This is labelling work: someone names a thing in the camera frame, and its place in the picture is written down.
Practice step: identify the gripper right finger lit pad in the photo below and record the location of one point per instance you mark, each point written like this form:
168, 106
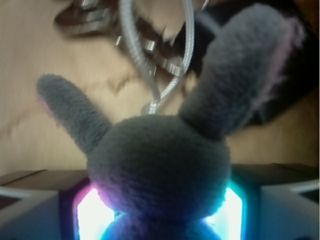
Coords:
276, 201

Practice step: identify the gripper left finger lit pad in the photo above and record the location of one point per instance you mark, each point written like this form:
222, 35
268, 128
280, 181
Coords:
51, 205

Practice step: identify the gray plush bunny toy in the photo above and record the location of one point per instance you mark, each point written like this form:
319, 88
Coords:
167, 173

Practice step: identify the silver key bunch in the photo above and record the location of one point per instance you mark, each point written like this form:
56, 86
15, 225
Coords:
89, 17

